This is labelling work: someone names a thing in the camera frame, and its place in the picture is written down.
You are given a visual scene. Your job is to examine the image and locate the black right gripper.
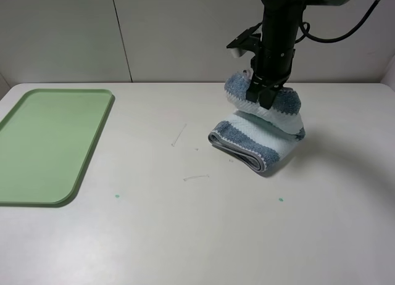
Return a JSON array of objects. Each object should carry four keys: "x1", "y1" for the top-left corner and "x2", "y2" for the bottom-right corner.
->
[{"x1": 246, "y1": 46, "x2": 295, "y2": 109}]

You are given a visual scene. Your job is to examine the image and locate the blue white striped towel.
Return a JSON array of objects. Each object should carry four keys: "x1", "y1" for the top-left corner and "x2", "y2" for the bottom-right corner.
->
[{"x1": 208, "y1": 70, "x2": 306, "y2": 175}]

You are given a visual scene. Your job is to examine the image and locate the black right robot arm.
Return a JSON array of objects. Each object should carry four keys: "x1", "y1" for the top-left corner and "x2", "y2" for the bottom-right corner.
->
[{"x1": 246, "y1": 0, "x2": 349, "y2": 109}]

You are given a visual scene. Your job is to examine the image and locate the green plastic tray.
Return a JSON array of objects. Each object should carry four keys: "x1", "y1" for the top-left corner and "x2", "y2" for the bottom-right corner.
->
[{"x1": 1, "y1": 89, "x2": 115, "y2": 207}]

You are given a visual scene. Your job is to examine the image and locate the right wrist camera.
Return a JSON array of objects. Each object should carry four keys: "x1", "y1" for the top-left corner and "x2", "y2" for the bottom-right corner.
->
[{"x1": 226, "y1": 27, "x2": 261, "y2": 58}]

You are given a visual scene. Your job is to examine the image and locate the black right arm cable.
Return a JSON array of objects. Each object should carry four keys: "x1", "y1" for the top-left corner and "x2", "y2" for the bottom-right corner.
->
[{"x1": 296, "y1": 0, "x2": 380, "y2": 43}]

